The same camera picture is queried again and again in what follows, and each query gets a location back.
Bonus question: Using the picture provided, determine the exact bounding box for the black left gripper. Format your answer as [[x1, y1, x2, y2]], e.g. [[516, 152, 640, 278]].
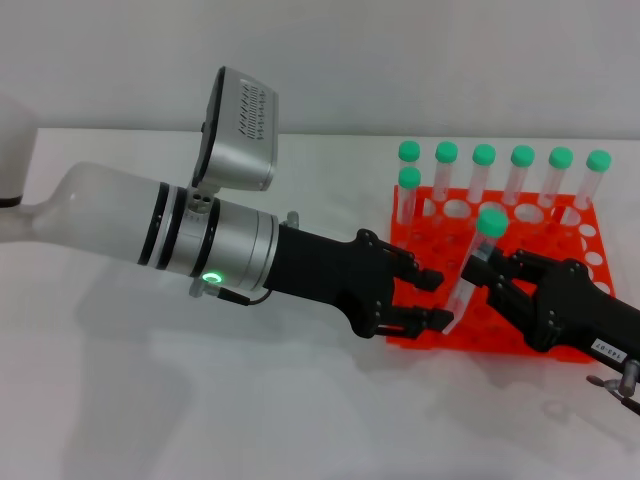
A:
[[262, 224, 455, 341]]

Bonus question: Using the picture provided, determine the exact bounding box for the clear test tube green cap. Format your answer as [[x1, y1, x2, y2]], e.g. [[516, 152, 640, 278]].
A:
[[572, 149, 613, 214], [444, 208, 510, 335], [538, 147, 575, 210], [432, 141, 460, 204], [398, 166, 424, 231], [502, 144, 537, 207], [398, 139, 422, 172], [468, 143, 498, 204]]

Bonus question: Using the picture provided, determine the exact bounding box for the orange test tube rack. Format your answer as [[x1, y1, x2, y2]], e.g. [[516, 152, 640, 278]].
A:
[[385, 184, 614, 362]]

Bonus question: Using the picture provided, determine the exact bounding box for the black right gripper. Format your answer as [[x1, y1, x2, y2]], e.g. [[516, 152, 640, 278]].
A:
[[461, 247, 640, 366]]

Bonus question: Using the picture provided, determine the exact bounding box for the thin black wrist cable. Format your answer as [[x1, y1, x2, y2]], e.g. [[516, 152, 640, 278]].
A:
[[188, 279, 274, 305]]

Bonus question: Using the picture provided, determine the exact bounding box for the metal connector with cable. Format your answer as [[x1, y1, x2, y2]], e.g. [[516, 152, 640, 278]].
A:
[[587, 358, 640, 417]]

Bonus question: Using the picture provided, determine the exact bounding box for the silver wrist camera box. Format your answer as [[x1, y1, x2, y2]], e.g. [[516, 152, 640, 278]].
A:
[[191, 65, 280, 201]]

